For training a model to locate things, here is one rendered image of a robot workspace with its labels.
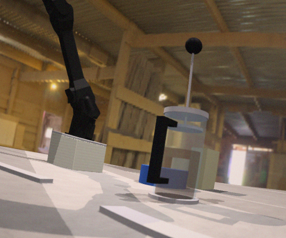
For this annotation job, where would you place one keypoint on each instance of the glass french press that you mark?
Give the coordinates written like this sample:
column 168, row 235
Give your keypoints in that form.
column 177, row 148

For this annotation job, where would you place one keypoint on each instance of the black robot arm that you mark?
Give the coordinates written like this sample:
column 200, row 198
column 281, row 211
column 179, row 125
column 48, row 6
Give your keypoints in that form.
column 80, row 94

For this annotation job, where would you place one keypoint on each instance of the blue cylinder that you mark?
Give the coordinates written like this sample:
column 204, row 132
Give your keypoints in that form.
column 143, row 175

